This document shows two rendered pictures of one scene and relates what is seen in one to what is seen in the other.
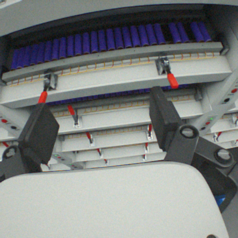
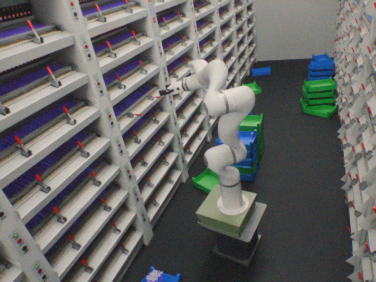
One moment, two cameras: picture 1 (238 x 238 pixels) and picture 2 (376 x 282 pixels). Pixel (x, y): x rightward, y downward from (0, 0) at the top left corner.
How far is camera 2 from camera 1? 174 cm
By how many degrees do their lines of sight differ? 52
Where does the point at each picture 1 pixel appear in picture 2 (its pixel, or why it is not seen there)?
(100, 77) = (140, 108)
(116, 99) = (141, 125)
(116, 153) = (156, 178)
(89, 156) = (146, 192)
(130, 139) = (156, 151)
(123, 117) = (149, 130)
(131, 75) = (146, 104)
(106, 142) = (150, 160)
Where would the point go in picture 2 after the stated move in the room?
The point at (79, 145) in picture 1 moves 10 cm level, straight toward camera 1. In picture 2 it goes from (140, 170) to (154, 166)
